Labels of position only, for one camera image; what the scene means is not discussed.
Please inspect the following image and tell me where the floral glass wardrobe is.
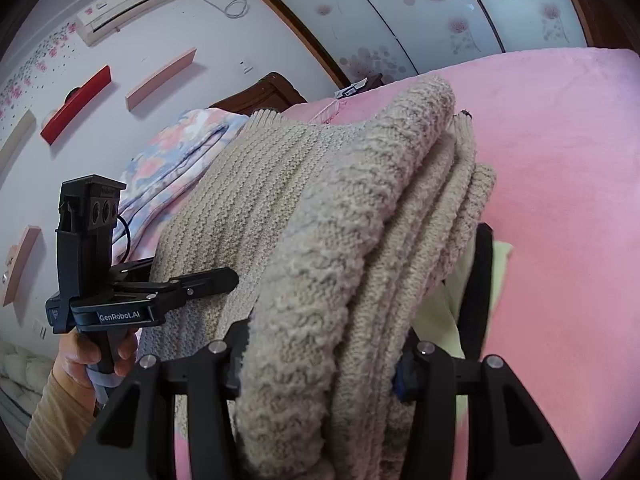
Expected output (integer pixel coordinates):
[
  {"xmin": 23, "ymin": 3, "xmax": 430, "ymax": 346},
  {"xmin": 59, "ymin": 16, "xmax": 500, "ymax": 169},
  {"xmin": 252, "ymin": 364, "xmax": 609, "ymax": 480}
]
[{"xmin": 220, "ymin": 0, "xmax": 601, "ymax": 92}]

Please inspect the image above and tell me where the red wall shelf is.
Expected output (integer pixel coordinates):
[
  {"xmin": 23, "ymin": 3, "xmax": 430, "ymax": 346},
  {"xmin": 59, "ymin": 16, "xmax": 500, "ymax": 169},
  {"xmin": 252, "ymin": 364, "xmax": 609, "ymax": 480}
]
[{"xmin": 40, "ymin": 65, "xmax": 112, "ymax": 146}]

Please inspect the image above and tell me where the wooden headboard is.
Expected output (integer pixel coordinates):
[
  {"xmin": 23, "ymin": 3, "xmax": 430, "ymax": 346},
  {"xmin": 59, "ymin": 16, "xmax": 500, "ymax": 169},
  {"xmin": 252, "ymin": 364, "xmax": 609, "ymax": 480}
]
[{"xmin": 207, "ymin": 72, "xmax": 308, "ymax": 113}]

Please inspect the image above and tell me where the white braided cushion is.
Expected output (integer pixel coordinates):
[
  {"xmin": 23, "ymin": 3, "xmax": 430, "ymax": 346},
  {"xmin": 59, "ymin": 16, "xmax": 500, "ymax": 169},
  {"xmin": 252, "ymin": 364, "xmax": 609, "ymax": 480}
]
[{"xmin": 0, "ymin": 341, "xmax": 56, "ymax": 431}]

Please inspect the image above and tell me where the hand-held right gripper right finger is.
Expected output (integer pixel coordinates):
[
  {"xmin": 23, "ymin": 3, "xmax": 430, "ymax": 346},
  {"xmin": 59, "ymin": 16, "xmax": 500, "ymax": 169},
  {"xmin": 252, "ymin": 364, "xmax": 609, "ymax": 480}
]
[{"xmin": 394, "ymin": 329, "xmax": 582, "ymax": 480}]

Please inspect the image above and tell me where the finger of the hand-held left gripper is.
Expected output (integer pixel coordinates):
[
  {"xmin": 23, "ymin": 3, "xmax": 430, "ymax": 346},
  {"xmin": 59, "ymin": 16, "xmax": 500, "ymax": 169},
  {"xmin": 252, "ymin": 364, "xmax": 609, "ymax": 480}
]
[
  {"xmin": 111, "ymin": 256, "xmax": 157, "ymax": 286},
  {"xmin": 150, "ymin": 266, "xmax": 240, "ymax": 311}
]

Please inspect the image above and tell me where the white air conditioner cable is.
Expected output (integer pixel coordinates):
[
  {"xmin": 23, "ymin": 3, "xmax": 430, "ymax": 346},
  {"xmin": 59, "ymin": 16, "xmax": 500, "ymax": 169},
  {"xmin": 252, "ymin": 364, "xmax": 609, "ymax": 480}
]
[{"xmin": 192, "ymin": 0, "xmax": 258, "ymax": 19}]

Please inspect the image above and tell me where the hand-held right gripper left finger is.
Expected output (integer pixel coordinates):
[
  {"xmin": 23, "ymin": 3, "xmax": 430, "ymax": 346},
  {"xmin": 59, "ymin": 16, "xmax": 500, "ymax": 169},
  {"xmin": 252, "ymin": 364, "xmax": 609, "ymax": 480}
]
[{"xmin": 65, "ymin": 319, "xmax": 252, "ymax": 480}]

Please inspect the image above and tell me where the person's left hand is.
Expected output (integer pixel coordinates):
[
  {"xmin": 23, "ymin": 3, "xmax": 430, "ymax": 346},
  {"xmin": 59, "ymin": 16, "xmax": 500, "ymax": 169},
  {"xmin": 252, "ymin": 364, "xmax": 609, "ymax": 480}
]
[{"xmin": 59, "ymin": 327, "xmax": 141, "ymax": 392}]

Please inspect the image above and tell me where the floral blanket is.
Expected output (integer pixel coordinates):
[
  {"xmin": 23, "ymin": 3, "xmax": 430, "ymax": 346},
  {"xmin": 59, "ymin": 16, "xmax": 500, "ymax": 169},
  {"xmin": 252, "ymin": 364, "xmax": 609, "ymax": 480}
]
[{"xmin": 107, "ymin": 107, "xmax": 251, "ymax": 267}]

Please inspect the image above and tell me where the beige wall shelf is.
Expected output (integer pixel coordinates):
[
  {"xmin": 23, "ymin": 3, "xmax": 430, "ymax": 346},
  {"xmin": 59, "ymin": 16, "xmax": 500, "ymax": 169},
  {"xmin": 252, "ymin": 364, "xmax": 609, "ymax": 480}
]
[{"xmin": 0, "ymin": 110, "xmax": 37, "ymax": 173}]

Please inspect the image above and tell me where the short pink wall shelf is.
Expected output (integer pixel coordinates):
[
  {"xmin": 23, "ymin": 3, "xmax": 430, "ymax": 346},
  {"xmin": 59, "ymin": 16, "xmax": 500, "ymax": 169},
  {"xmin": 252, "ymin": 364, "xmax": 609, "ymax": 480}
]
[{"xmin": 0, "ymin": 225, "xmax": 41, "ymax": 307}]

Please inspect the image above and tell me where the white air conditioner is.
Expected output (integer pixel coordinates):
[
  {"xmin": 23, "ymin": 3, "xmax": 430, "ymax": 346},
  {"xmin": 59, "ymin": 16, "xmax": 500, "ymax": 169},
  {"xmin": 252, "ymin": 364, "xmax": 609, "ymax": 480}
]
[{"xmin": 75, "ymin": 0, "xmax": 196, "ymax": 47}]

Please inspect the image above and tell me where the beige knit sweater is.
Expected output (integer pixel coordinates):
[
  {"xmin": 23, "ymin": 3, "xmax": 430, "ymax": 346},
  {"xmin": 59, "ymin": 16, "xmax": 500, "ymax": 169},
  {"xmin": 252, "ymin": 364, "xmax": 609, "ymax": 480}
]
[{"xmin": 135, "ymin": 75, "xmax": 498, "ymax": 480}]

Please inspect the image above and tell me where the black cable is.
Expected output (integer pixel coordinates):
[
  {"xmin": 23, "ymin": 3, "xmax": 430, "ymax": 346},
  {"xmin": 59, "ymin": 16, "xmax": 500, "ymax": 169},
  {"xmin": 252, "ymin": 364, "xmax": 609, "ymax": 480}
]
[{"xmin": 116, "ymin": 214, "xmax": 133, "ymax": 263}]

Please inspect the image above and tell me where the long pink wall shelf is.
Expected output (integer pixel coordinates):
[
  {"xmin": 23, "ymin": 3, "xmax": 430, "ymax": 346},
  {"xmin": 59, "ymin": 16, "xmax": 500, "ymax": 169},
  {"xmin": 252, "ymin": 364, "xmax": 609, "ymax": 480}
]
[{"xmin": 125, "ymin": 47, "xmax": 197, "ymax": 112}]

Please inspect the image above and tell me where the person's left forearm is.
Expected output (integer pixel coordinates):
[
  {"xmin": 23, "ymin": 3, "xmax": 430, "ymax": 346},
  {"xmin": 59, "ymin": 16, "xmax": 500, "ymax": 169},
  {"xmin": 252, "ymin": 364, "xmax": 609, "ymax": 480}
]
[{"xmin": 25, "ymin": 360, "xmax": 108, "ymax": 467}]

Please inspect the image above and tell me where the green and black garment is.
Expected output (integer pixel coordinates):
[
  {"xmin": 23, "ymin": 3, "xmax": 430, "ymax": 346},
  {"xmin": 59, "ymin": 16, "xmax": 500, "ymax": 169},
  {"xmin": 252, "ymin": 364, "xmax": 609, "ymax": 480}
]
[{"xmin": 414, "ymin": 222, "xmax": 516, "ymax": 361}]

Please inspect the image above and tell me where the small white box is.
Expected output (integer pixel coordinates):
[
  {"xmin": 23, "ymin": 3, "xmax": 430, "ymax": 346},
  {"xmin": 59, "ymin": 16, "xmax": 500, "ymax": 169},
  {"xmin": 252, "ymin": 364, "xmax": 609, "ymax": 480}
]
[{"xmin": 334, "ymin": 79, "xmax": 369, "ymax": 100}]

